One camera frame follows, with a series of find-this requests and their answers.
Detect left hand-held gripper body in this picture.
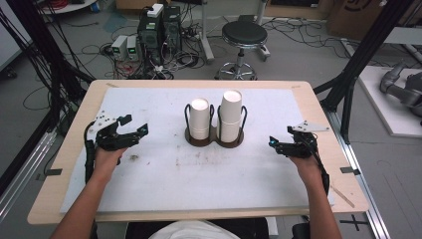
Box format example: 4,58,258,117
88,111,140,152

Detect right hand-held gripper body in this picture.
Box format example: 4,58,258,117
278,119,331,159

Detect brown wire cup holder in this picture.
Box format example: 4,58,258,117
183,103,249,149

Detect person's right hand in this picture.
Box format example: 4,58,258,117
289,153,322,187

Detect person's left hand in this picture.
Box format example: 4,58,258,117
94,145,128,183

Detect white foam mat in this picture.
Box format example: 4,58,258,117
59,87,334,214

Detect grey power supply unit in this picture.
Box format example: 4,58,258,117
126,35,140,62
110,34,129,61

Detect black chair part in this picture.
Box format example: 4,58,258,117
291,222,312,239

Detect black computer tower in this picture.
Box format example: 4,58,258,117
162,5,183,54
136,13,164,67

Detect person's dark pants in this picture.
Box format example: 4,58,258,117
124,217,271,239

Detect white floor board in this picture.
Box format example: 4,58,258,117
357,64,422,139

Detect black round stool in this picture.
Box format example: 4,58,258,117
214,20,271,81

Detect person's white shirt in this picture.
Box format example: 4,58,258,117
147,220,241,239

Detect small white box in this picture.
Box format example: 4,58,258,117
146,3,165,19

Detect cardboard box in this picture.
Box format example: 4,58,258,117
325,0,401,42

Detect white round table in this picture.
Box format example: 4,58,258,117
39,0,100,16

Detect left hand-held gripper cable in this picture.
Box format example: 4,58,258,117
84,120,98,184

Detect hand-held gripper cable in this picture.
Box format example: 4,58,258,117
84,120,98,184
311,138,331,197

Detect right hand-held gripper cable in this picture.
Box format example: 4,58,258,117
311,138,331,197

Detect aluminium rail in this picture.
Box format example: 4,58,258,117
322,109,392,239
0,128,58,222

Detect black frame post with cables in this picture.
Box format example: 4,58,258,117
5,0,96,135

